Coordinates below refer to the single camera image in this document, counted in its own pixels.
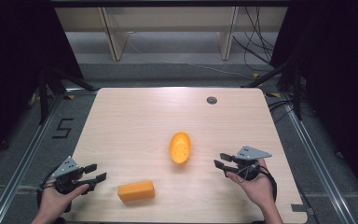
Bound orange soap bar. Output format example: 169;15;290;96
117;179;156;204

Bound black floor cables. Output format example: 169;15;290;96
266;98;295;124

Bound light wooden furniture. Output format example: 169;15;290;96
54;6;289;63

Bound white floor cable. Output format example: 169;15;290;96
126;30;251;79

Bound black curtain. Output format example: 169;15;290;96
0;0;86;171
269;0;358;208

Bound black metal stand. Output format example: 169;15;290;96
27;65;97;126
241;57;306;121

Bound aluminium floor rail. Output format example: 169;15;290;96
0;88;100;224
282;98;357;224

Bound grey tape strip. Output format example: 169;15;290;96
290;203;315;217

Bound person's left hand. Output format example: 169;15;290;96
37;183;90;219

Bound hanging black cables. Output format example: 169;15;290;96
232;6;278;73

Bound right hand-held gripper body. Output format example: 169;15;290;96
230;146;273;182

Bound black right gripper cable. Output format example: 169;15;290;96
236;165;278;203

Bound person's right hand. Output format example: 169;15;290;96
226;158;277;210

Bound orange oval fruit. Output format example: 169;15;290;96
169;131;192;165

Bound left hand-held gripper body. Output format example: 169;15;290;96
51;156;91;196

